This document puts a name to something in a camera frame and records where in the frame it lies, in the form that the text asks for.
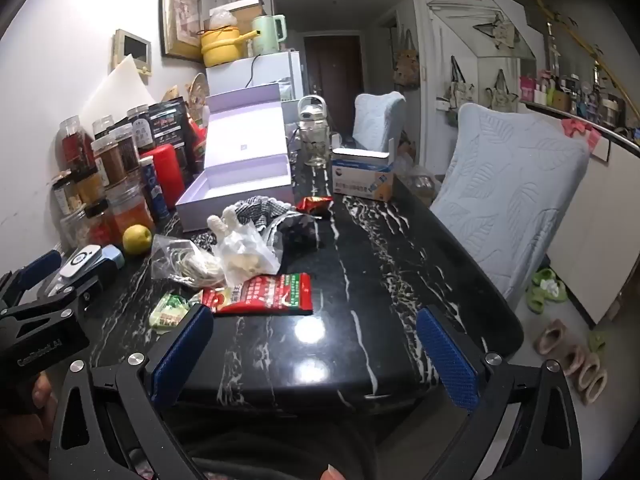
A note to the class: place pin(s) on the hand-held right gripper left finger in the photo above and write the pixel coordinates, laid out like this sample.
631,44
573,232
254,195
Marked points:
182,355

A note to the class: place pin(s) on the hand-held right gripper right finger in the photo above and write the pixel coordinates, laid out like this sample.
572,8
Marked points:
447,365

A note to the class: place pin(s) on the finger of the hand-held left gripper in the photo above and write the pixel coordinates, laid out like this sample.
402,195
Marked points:
87,287
45,264

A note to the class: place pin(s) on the green candy packet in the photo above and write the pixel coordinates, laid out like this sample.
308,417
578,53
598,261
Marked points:
170,314

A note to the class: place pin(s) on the clear bag of white coils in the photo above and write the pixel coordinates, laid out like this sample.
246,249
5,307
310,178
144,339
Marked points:
187,262

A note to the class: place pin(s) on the red green snack packet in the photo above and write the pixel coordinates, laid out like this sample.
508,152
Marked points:
275,297

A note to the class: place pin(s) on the clear bag of white snacks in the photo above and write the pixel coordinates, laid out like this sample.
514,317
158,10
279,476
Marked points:
245,255

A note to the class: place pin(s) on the black-white knitted cloth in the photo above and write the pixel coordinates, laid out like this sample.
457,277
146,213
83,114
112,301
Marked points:
270,215

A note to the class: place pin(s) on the lilac gift box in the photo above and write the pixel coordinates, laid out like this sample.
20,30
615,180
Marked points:
240,180

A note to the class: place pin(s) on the small red snack packet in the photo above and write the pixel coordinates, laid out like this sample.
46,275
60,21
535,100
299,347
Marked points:
315,203

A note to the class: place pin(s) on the person's left hand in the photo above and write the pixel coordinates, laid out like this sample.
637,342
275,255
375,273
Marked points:
42,397

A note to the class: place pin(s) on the person's right hand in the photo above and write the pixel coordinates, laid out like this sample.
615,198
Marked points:
332,472

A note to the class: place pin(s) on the silver blue handheld device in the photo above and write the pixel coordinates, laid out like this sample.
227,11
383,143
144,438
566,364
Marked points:
87,259

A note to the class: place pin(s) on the yellow fruit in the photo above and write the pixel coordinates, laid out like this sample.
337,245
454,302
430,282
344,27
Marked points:
136,238

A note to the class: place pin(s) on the green slipper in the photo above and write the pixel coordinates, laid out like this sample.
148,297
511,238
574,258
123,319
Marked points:
550,282
535,306

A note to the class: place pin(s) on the beige fuzzy slipper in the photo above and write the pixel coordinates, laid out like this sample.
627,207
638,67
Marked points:
592,377
555,340

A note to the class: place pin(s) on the blue tablet tube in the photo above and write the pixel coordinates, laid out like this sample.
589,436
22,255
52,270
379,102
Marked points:
152,187

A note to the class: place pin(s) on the cluster of clear food jars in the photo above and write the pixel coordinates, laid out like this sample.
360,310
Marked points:
112,160

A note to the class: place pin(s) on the red plastic bottle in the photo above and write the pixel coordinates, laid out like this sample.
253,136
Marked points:
167,175

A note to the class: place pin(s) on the chair with blue leaf cover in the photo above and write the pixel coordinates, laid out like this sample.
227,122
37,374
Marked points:
510,195
377,120

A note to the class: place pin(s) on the white plastic board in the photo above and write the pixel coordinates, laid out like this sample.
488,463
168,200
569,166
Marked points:
115,90

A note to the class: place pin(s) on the black printed pouch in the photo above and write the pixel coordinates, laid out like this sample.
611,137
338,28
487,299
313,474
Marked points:
167,117

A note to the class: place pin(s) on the red snack box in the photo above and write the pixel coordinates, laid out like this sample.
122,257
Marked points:
197,135

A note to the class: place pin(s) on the white blue face mask box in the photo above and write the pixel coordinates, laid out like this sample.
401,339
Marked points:
362,177

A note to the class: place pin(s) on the woven straw fan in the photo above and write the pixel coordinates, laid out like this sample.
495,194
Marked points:
197,87

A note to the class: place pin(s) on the clear water bottle white lid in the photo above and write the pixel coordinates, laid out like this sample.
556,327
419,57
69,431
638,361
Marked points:
314,132

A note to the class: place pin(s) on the pink cloth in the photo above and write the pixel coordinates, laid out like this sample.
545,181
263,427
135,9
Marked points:
580,132

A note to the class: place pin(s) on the cream tote bag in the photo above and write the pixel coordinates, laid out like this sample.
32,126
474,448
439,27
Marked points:
457,95
500,92

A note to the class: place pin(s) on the yellow cooking pot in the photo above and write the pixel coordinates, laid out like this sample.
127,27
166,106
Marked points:
220,45

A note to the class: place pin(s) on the white mini fridge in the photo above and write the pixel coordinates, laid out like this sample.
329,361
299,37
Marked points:
270,72

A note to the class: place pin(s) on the gold framed picture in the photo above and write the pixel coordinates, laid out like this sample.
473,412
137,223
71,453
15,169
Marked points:
180,15

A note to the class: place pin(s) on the row of small cosmetic bottles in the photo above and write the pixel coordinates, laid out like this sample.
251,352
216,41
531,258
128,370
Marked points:
575,95

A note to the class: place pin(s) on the brown patterned tote bag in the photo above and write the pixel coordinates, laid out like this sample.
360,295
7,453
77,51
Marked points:
406,67

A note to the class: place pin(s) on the crumpled clear plastic bag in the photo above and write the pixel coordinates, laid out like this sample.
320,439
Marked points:
220,17

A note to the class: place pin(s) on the pale green electric kettle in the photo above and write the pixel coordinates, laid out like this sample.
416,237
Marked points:
267,35

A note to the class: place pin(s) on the dark brown door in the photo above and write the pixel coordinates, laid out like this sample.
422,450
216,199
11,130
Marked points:
332,75

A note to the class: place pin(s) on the brown cardboard box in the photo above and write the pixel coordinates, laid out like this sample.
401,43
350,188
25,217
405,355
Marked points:
247,10

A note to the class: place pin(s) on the yellow bamboo pole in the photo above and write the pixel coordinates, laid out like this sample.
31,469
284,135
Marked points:
575,27

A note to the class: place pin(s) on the beige wall intercom panel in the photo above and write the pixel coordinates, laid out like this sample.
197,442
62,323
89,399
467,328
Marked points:
132,52

